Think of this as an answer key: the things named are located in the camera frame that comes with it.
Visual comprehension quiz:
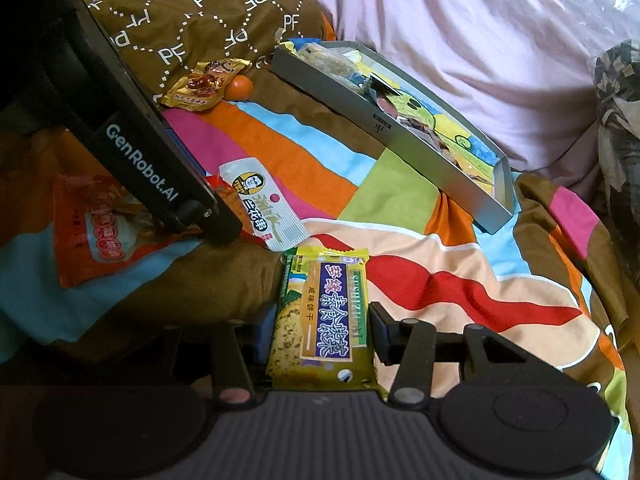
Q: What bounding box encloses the brown snack in clear wrapper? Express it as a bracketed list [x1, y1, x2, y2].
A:
[402, 115, 458, 163]

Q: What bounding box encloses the small orange mandarin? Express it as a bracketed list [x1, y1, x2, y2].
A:
[226, 75, 255, 102]

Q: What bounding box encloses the red orange snack packet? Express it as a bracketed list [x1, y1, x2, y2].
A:
[52, 172, 201, 289]

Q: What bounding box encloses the grey cardboard box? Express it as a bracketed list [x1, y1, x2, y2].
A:
[270, 40, 515, 235]

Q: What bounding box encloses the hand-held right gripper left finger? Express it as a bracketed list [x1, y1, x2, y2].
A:
[150, 317, 278, 396]

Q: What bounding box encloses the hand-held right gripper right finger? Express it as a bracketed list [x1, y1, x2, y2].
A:
[367, 301, 556, 395]

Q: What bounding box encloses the green yellow biscuit packet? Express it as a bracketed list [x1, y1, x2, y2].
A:
[265, 246, 386, 393]

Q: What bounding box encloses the dark plum candy packet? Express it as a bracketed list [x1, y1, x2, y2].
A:
[367, 74, 406, 116]

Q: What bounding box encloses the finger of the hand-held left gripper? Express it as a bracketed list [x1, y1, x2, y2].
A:
[172, 199, 244, 247]
[162, 127, 213, 191]

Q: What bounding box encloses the gold snack packet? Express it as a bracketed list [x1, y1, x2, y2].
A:
[159, 59, 252, 113]

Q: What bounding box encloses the colourful patchwork blanket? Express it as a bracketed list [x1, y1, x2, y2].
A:
[0, 25, 640, 480]

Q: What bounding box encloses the brown patterned pillow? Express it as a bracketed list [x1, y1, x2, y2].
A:
[82, 0, 331, 106]

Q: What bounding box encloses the pink bed sheet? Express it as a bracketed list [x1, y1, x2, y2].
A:
[277, 0, 640, 186]

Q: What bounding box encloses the clear plastic bag of clothes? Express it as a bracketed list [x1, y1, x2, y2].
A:
[587, 0, 640, 281]

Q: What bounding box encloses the clear rice cracker packet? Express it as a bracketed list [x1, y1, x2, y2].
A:
[295, 44, 363, 83]

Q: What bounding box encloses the white label tofu snack packet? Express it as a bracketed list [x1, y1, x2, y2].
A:
[202, 157, 313, 253]

